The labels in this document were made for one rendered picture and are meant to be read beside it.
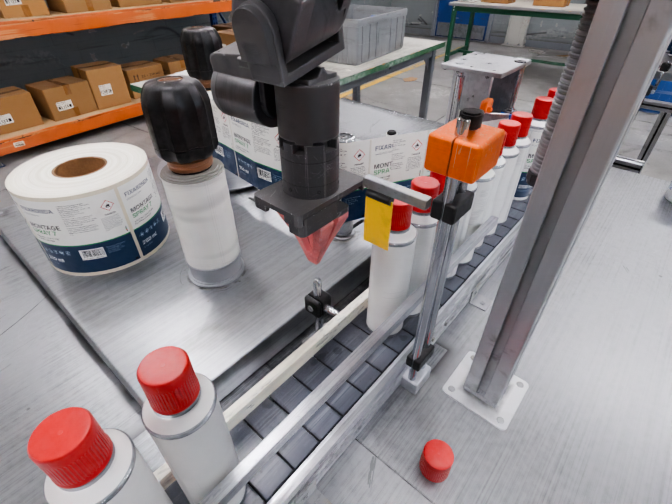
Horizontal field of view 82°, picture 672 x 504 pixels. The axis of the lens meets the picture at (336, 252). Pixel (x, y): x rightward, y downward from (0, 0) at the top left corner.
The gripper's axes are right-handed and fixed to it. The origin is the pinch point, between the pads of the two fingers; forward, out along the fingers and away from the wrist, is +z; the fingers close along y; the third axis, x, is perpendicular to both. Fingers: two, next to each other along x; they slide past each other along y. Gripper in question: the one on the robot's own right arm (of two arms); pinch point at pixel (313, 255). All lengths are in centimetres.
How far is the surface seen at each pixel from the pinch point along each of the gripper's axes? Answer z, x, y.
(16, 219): 14, -65, 17
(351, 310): 10.3, 2.8, -4.0
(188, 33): -15, -53, -21
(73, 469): -5.1, 7.5, 27.4
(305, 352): 10.4, 2.9, 5.0
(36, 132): 85, -347, -48
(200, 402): -2.8, 7.9, 19.9
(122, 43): 49, -440, -175
